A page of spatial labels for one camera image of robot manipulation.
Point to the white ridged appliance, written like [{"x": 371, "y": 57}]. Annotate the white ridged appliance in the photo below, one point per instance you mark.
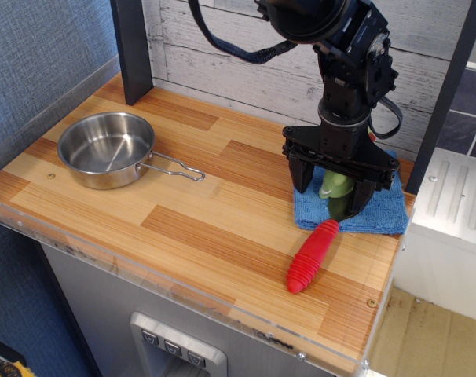
[{"x": 438, "y": 257}]

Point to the dark grey left post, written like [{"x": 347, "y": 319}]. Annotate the dark grey left post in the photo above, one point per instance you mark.
[{"x": 132, "y": 45}]

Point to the small steel pot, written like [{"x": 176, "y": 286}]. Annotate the small steel pot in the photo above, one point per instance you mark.
[{"x": 110, "y": 150}]

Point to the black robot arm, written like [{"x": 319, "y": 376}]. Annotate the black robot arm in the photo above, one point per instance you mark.
[{"x": 351, "y": 40}]

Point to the red handled metal spoon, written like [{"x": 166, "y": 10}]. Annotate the red handled metal spoon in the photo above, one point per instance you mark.
[{"x": 307, "y": 261}]

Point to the blue cloth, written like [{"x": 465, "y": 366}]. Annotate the blue cloth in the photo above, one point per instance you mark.
[{"x": 385, "y": 213}]

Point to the silver dispenser panel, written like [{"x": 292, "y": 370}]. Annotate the silver dispenser panel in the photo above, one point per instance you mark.
[{"x": 166, "y": 351}]

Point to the dark grey post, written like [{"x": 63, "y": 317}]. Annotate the dark grey post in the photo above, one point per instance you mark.
[
  {"x": 460, "y": 57},
  {"x": 132, "y": 45}
]

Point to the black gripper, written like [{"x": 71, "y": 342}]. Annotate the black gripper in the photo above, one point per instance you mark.
[{"x": 346, "y": 149}]

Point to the clear acrylic edge guard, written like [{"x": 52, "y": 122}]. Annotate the clear acrylic edge guard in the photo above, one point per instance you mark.
[{"x": 230, "y": 263}]

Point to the dark grey right post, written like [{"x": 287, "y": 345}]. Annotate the dark grey right post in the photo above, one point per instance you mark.
[{"x": 460, "y": 57}]

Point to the green plush peppers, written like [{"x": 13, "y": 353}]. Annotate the green plush peppers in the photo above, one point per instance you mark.
[{"x": 335, "y": 185}]

